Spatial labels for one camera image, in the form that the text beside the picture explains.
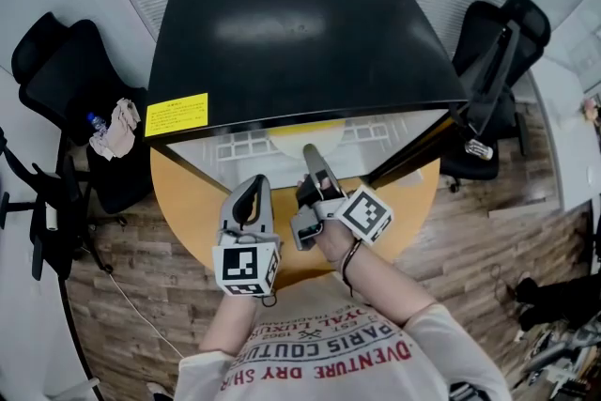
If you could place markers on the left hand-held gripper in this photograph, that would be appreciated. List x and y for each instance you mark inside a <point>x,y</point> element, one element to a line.
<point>244,265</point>

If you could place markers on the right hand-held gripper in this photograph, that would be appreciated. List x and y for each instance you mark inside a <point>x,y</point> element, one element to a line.
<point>364,213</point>

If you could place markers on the black box lid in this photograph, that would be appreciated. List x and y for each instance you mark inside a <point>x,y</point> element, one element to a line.
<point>300,37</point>

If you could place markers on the person's right forearm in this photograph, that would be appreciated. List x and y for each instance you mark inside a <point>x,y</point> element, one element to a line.
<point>375,282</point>

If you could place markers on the person's left forearm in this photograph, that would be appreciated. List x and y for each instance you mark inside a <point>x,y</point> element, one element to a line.
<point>230,324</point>

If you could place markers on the round wooden table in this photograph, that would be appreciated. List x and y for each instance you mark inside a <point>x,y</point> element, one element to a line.
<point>188,211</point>

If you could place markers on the crumpled beige cloth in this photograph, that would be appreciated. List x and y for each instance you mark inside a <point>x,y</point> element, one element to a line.
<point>119,131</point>

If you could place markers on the small clear jar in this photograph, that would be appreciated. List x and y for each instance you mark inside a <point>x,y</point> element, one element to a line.
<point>479,149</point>

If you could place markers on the person's white printed shirt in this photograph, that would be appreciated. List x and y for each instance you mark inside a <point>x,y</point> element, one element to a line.
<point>338,357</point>

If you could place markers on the clear water bottle blue cap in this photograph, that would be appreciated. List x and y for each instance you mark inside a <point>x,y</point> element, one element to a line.
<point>97,123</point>

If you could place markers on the black office chair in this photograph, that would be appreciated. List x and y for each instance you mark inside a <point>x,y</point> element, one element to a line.
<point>51,211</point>
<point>70,75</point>
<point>497,37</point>

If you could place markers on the small white roll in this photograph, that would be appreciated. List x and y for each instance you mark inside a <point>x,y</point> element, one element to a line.
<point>51,217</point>

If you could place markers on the white desk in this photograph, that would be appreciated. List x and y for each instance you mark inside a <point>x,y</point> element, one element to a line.
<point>568,145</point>

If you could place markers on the black bag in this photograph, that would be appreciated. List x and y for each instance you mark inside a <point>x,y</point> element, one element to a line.
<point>559,300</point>

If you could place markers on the white vase with flowers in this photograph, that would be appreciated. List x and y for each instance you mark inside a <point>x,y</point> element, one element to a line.
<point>592,110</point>

